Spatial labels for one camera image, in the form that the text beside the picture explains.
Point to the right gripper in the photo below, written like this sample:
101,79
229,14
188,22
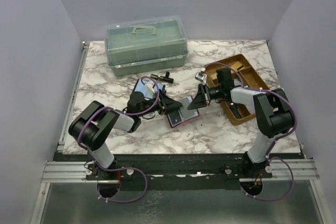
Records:
206,95

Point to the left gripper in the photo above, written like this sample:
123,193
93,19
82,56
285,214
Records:
161,105

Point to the red card holder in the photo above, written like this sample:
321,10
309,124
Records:
186,115

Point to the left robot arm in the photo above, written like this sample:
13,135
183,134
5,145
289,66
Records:
93,125

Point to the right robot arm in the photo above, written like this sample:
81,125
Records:
274,115

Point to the black T-shaped pipe fitting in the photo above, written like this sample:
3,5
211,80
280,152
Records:
166,78

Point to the black tool in tray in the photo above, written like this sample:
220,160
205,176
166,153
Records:
234,109

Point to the smartphone with blue screen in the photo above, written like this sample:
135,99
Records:
139,87

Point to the brown woven tray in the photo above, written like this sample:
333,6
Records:
249,76

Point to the green plastic storage box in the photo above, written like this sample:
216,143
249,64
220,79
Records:
146,45

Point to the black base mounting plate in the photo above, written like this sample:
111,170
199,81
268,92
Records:
176,172

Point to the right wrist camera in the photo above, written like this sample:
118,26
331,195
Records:
201,77

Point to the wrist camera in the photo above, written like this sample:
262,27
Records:
150,85
201,77

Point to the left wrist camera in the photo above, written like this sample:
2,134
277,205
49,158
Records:
150,85

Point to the aluminium rail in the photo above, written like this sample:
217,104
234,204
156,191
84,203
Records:
75,172

